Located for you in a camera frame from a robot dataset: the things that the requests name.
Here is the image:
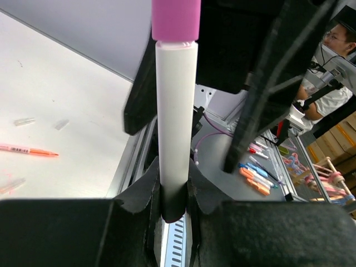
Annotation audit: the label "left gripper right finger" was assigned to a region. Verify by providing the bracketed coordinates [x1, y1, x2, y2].
[187, 163, 355, 266]

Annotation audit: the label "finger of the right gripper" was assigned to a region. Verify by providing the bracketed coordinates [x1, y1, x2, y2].
[123, 41, 157, 136]

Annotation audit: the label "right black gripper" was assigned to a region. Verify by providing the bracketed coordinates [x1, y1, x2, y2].
[196, 0, 337, 173]

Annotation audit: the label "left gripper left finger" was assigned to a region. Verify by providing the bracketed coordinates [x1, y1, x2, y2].
[1, 160, 161, 266]

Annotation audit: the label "purple white pen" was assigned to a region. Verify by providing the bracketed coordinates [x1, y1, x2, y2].
[151, 1, 201, 223]

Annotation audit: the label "orange thin pen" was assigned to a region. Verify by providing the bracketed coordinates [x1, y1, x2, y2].
[0, 144, 59, 157]

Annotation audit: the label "person in white shirt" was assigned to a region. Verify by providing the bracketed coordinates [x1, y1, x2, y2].
[289, 22, 356, 131]

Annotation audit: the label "spare markers pile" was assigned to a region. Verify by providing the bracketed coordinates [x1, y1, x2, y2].
[238, 144, 283, 196]

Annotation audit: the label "wooden pink rack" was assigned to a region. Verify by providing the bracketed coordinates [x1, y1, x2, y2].
[304, 157, 355, 206]

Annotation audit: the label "cardboard boxes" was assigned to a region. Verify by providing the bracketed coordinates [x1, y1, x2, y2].
[306, 113, 355, 174]

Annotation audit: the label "white cable duct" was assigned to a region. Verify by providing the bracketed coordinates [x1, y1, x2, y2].
[160, 215, 186, 267]

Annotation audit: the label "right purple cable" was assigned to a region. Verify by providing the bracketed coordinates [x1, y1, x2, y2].
[193, 111, 234, 166]

